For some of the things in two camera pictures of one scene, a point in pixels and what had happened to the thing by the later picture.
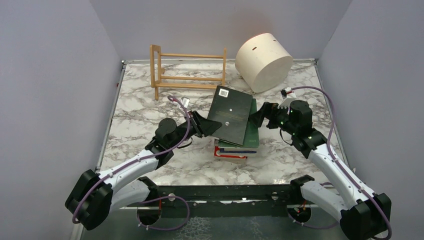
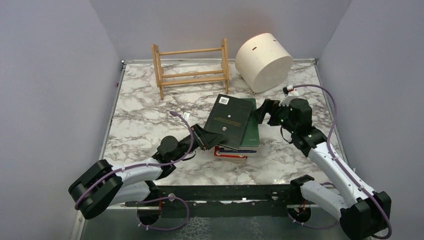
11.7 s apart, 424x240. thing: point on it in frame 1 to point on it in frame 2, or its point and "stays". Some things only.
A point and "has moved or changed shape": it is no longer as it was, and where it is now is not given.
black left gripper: [197, 123] to [201, 138]
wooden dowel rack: [155, 70] has moved or changed shape
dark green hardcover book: [231, 108] has moved or changed shape
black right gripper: [267, 113] stays
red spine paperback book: [216, 153] stays
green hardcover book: [251, 137] stays
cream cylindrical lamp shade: [263, 62] stays
